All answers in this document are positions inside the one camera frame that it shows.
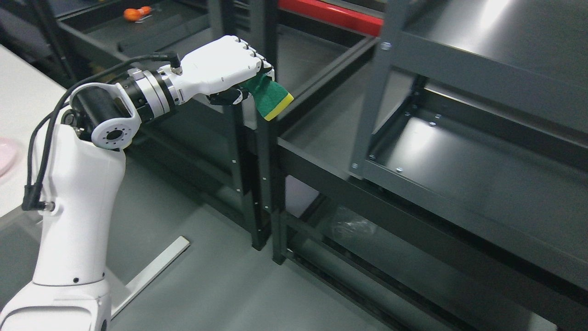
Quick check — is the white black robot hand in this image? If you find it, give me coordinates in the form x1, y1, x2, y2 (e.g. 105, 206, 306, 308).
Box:
161, 35, 275, 103

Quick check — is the green yellow sponge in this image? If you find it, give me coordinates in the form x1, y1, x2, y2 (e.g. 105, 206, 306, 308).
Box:
241, 73, 294, 121

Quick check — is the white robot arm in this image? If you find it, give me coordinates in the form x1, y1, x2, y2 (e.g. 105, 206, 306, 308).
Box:
1, 65, 202, 331

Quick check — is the grey metal shelf unit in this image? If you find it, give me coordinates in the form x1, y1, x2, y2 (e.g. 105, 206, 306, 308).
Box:
271, 0, 588, 331

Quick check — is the black metal rack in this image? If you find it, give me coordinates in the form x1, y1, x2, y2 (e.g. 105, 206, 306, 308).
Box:
28, 0, 382, 250

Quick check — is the orange toy object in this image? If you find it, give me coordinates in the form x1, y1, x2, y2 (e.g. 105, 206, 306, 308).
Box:
123, 6, 152, 23

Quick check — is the red metal beam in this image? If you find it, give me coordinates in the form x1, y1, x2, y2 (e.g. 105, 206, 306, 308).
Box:
278, 0, 384, 36

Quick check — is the white table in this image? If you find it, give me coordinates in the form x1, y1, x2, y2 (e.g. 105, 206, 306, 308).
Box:
0, 45, 191, 318

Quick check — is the pink round plate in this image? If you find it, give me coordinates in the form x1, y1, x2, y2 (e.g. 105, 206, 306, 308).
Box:
0, 137, 22, 177

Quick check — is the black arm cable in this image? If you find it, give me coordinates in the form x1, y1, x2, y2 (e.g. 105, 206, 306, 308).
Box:
22, 52, 182, 211

